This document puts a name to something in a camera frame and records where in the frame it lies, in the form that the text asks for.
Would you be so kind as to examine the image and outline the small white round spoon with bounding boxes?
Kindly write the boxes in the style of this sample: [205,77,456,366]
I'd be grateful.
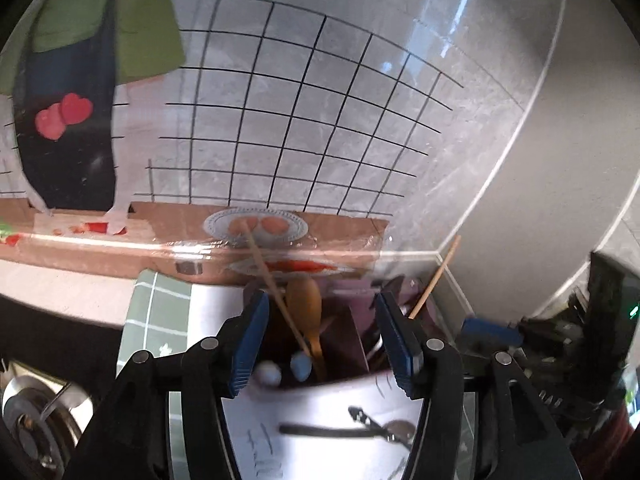
[254,361,282,388]

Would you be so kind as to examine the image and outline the blue-grey plastic spoon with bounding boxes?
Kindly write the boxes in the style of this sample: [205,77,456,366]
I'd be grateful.
[290,351,312,382]

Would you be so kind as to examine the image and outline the brown wooden spoon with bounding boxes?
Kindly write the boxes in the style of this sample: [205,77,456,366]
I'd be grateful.
[285,276,323,362]

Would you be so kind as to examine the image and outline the wooden chopstick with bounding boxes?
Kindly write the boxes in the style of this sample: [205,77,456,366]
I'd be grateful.
[240,220,311,356]
[408,234,462,320]

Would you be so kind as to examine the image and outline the black handled ladle spoon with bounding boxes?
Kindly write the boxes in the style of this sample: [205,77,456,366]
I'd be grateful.
[278,420,416,444]

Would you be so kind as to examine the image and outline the steel spoon black handle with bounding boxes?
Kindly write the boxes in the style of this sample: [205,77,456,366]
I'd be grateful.
[348,406,416,450]

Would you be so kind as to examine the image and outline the purple plastic utensil holder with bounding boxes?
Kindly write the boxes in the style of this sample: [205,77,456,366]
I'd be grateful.
[253,275,423,389]

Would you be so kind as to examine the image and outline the green white checkered tablecloth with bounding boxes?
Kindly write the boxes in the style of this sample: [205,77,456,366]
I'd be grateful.
[115,268,482,480]

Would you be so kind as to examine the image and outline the black gas stove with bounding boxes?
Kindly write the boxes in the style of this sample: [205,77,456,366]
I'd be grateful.
[1,353,117,479]

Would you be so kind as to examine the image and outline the cartoon kitchen wall sticker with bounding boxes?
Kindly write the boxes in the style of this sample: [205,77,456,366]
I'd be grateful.
[1,0,540,283]

